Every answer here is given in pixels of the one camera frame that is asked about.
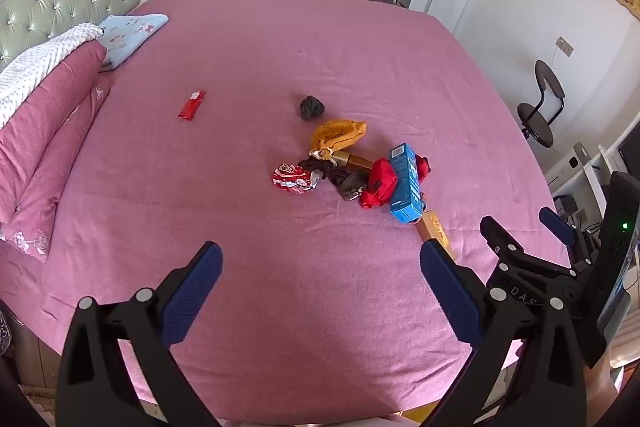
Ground blue carton box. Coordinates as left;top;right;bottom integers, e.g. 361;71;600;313
389;143;426;225

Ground red cloth pouch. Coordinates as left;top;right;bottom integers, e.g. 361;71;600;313
358;155;431;209

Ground dark grey balled sock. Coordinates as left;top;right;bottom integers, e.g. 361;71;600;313
299;95;328;121

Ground brown orange box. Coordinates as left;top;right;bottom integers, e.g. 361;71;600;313
417;209;457;263

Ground white desk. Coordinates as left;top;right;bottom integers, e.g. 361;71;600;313
547;107;640;233

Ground pink pillow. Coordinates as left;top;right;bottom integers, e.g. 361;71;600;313
5;84;113;263
0;39;108;223

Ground person's right forearm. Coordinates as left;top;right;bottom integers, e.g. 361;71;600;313
584;352;623;410

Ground black office chair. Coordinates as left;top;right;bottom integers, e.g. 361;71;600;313
516;60;566;150

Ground white dotted blanket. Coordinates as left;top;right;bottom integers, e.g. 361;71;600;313
0;23;103;128

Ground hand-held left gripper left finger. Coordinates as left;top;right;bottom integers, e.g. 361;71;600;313
56;241;224;427

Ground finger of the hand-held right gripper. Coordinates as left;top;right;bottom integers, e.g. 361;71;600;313
479;216;532;269
539;207;596;268

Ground orange knitted sock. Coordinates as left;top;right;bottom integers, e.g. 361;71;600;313
308;120;368;160

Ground pink bed sheet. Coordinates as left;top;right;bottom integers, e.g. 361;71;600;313
0;0;573;423

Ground red white wrapper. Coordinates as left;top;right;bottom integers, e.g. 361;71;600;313
271;161;318;195

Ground gold bottle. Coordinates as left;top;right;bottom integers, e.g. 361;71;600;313
330;150;375;172

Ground white computer case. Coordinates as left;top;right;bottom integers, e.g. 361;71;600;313
545;142;592;194

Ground red snack wrapper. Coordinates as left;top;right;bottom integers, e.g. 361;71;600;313
178;90;207;122

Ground dark brown cloth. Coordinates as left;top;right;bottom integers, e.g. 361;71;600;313
298;157;371;202

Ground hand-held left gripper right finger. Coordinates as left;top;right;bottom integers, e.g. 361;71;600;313
419;239;587;427

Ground light blue patterned pillow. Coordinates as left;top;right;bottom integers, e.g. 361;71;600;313
97;13;170;70

